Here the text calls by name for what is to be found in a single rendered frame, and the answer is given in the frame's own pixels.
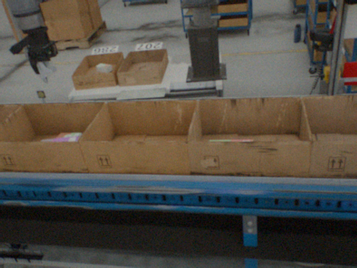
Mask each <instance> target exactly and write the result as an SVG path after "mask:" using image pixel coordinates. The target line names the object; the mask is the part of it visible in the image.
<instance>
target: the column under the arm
mask: <svg viewBox="0 0 357 268"><path fill-rule="evenodd" d="M187 35H188V36H189V47H190V57H191V65H189V68H188V69H187V76H186V83H190V82H205V81H213V80H227V73H226V63H225V62H223V63H220V58H219V40H218V22H217V18H211V23H210V24H208V25H202V26H196V25H194V21H190V22H189V26H188V27H187Z"/></svg>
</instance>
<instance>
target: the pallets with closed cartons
mask: <svg viewBox="0 0 357 268"><path fill-rule="evenodd" d="M1 2H2V6H3V7H4V10H5V13H6V16H7V19H8V20H9V24H10V25H11V28H12V31H13V34H14V35H15V38H16V41H17V43H18V42H19V39H18V36H17V32H16V30H15V27H14V26H13V23H12V20H11V17H10V15H9V13H8V10H7V6H6V4H5V1H4V0H1ZM38 5H39V8H40V12H41V16H42V20H43V22H44V24H43V25H42V26H47V27H48V30H47V35H48V38H49V39H50V41H54V42H55V45H56V47H57V50H59V51H64V50H66V49H67V48H68V47H77V46H78V47H79V48H80V49H89V48H91V46H92V45H93V43H95V42H96V40H97V39H98V38H100V37H101V34H102V33H104V32H105V31H106V30H107V24H106V21H105V20H104V21H103V20H102V16H101V13H100V8H99V3H98V0H53V1H48V2H44V3H40V4H38ZM98 29H99V30H98ZM77 39H79V40H77ZM67 40H69V41H68V42H66V41H67ZM58 41H59V42H58Z"/></svg>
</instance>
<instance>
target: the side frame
mask: <svg viewBox="0 0 357 268"><path fill-rule="evenodd" d="M3 190H4V191H5V192H6V194H7V195H5V194H4V192H3ZM18 191H20V193H21V196H20V195H19V193H18ZM33 191H34V192H35V194H36V196H34V193H33ZM48 192H50V194H51V197H50V196H49V194H48ZM63 192H65V193H66V196H67V198H66V197H65V196H64V193H63ZM12 193H13V194H12ZM79 193H81V194H82V196H83V198H81V197H80V194H79ZM95 193H97V194H98V198H97V197H96V195H95ZM112 193H113V194H114V197H115V198H113V197H112ZM128 194H130V195H131V198H132V199H129V196H128ZM146 194H147V195H148V199H146V196H145V195H146ZM163 195H165V197H166V200H165V201H164V200H163ZM181 195H182V196H183V199H184V201H181V198H180V196H181ZM121 196H122V197H121ZM198 196H201V202H200V201H199V197H198ZM155 197H156V198H155ZM217 197H220V202H219V203H218V202H217ZM236 197H238V198H239V203H236V201H235V198H236ZM255 198H258V204H255ZM275 199H278V204H275ZM296 199H298V200H299V201H298V205H295V200H296ZM246 200H247V201H246ZM317 200H320V205H319V206H316V201H317ZM266 201H267V202H266ZM339 201H341V206H340V207H337V205H338V202H339ZM306 202H308V203H306ZM328 203H329V204H328ZM349 204H351V205H349ZM0 205H1V206H17V207H45V208H74V209H103V210H132V211H147V212H175V213H203V214H232V215H240V216H261V217H290V218H307V219H334V220H349V221H357V186H342V185H315V184H262V183H210V182H209V181H158V180H105V179H53V178H32V179H26V178H0Z"/></svg>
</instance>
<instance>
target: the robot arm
mask: <svg viewBox="0 0 357 268"><path fill-rule="evenodd" d="M48 1H53V0H8V4H9V6H10V7H11V11H12V13H13V18H14V20H15V22H16V25H17V28H18V29H19V30H22V33H23V34H28V35H27V36H26V37H25V38H24V39H22V40H20V41H19V42H18V43H16V44H13V45H12V46H11V48H10V49H9V51H10V52H11V53H12V54H13V55H15V54H18V53H21V52H22V51H23V48H24V47H25V46H27V50H26V52H27V54H28V59H29V61H30V66H31V68H32V69H33V70H34V72H35V74H37V76H38V77H40V78H41V80H42V81H43V82H44V83H48V82H49V76H50V75H52V73H54V72H56V71H57V68H56V67H55V66H53V65H50V62H49V61H51V59H50V58H55V57H56V56H57V54H59V53H58V50H57V47H56V45H55V42H54V41H50V39H49V38H48V35H47V30H48V27H47V26H42V25H43V24H44V22H43V20H42V16H41V12H40V8H39V5H38V4H40V3H44V2H48ZM184 1H185V3H186V4H191V5H198V4H203V3H208V2H211V1H214V0H184ZM54 45H55V48H54ZM55 49H56V50H55ZM37 61H38V62H37Z"/></svg>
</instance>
